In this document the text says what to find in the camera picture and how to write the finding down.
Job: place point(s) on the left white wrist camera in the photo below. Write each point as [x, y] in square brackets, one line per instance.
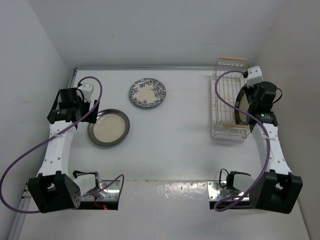
[86, 91]

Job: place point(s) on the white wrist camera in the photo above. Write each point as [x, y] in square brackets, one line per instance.
[86, 91]
[254, 77]

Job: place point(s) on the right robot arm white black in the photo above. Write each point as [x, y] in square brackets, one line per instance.
[277, 188]

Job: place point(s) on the metal base plate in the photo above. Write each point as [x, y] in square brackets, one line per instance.
[217, 193]
[108, 199]

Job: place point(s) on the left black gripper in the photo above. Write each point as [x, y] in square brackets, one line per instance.
[91, 118]

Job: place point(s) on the checkered rim dark plate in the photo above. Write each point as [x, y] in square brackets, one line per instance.
[242, 104]

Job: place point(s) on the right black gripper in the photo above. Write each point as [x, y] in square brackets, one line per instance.
[249, 89]

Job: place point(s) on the brown rim cream plate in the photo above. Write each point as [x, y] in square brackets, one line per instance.
[111, 127]

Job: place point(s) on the white wire dish rack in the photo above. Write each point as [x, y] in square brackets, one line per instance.
[228, 65]

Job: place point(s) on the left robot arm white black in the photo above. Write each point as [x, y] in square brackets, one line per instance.
[53, 189]

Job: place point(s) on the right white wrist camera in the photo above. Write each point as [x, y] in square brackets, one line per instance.
[254, 77]

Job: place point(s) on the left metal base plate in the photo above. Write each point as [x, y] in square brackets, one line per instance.
[108, 199]

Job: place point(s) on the blue floral plate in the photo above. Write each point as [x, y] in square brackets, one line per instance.
[147, 93]

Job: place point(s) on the back aluminium frame rail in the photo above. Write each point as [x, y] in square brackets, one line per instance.
[122, 68]

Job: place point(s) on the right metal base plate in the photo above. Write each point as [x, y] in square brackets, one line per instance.
[217, 193]

